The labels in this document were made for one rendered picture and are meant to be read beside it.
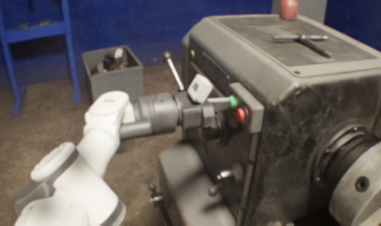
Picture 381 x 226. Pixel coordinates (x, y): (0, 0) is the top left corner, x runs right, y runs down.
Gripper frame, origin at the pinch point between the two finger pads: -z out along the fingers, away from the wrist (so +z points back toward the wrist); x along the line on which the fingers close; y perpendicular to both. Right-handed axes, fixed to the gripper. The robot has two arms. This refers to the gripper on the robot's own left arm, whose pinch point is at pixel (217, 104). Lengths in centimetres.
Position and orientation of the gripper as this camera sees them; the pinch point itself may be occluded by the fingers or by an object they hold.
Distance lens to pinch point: 71.3
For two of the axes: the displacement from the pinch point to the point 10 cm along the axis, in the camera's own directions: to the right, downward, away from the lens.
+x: 3.2, 5.0, -8.0
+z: -9.5, 1.6, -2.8
